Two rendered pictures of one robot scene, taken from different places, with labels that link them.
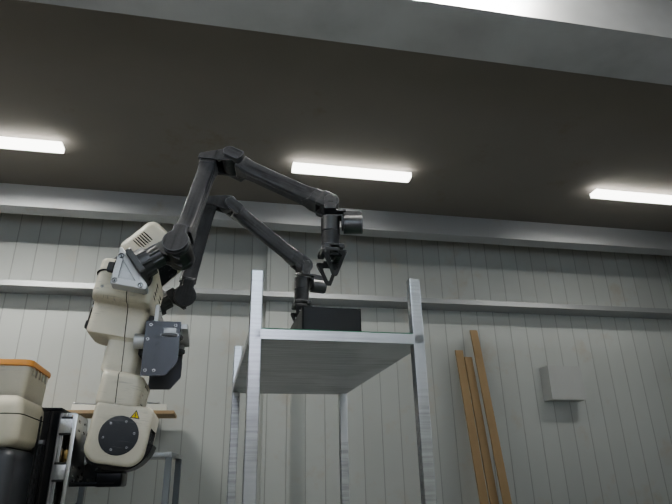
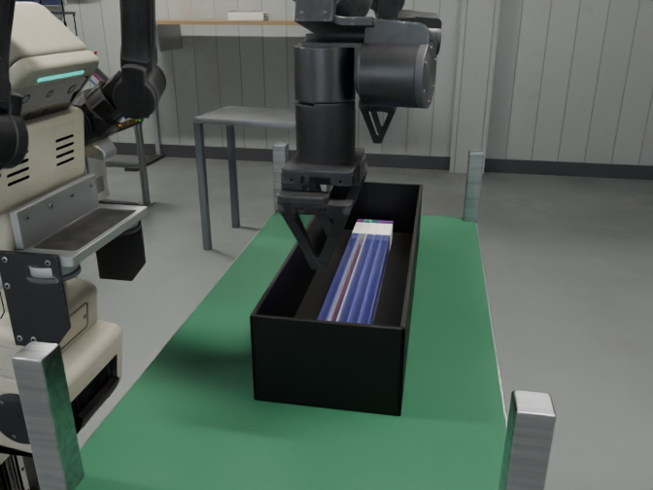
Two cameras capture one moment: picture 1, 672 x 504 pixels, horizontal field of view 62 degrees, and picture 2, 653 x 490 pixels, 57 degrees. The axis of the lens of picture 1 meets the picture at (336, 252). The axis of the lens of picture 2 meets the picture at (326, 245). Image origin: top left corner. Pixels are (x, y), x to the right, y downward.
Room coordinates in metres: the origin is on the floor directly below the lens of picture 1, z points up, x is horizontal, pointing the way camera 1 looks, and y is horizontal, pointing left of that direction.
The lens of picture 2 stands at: (1.03, -0.21, 1.38)
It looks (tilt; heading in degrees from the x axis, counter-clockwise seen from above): 22 degrees down; 23
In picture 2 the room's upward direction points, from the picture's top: straight up
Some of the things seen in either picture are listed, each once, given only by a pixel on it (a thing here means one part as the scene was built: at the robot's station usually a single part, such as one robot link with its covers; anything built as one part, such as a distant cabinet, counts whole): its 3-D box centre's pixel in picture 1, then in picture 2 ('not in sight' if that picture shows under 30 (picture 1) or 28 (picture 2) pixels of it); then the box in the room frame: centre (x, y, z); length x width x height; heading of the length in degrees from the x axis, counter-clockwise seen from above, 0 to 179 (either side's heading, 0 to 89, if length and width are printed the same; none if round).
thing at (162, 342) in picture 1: (161, 348); (74, 252); (1.74, 0.55, 0.99); 0.28 x 0.16 x 0.22; 13
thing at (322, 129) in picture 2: (330, 243); (326, 138); (1.56, 0.02, 1.26); 0.10 x 0.07 x 0.07; 13
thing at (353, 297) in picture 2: not in sight; (358, 282); (1.84, 0.08, 0.98); 0.51 x 0.07 x 0.03; 13
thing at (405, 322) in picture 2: (314, 348); (359, 265); (1.84, 0.08, 1.01); 0.57 x 0.17 x 0.11; 13
